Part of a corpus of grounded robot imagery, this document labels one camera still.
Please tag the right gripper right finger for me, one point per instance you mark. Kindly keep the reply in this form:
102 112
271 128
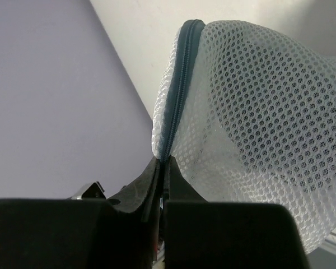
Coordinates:
202 234

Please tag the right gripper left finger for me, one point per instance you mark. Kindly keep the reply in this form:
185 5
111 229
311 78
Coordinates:
116 232

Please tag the white mesh laundry bag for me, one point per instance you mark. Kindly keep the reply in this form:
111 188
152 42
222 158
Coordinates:
249 114

